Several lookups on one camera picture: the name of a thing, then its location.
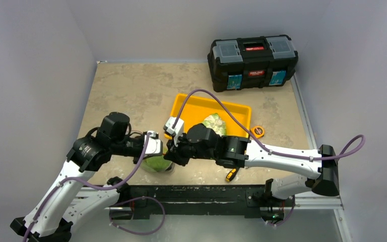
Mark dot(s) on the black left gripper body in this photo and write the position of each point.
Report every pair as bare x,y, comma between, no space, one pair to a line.
130,146

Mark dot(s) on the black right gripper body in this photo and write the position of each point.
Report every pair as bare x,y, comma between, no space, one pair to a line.
173,156

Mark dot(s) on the green cabbage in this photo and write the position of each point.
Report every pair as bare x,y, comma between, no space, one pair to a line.
156,163

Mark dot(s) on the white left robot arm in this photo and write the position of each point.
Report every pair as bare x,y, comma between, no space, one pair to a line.
71,199

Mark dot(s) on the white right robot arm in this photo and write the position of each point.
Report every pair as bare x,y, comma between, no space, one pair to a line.
313,170

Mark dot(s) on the white cauliflower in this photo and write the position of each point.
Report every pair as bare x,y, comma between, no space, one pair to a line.
216,123

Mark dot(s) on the yellow plastic tray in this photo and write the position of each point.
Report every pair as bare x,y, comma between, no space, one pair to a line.
198,108

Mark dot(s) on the yellow black screwdriver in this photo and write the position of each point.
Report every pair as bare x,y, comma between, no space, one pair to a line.
231,174

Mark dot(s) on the black plastic toolbox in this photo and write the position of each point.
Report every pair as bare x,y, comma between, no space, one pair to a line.
255,62

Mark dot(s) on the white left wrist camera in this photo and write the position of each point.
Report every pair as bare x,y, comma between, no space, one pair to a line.
154,146

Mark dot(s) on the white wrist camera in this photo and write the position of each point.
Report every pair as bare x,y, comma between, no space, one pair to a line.
174,127
154,146

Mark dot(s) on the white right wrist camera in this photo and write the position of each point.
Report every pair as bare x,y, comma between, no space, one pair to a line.
174,127

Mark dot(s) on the black metal base frame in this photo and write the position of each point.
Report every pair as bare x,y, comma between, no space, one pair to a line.
249,201

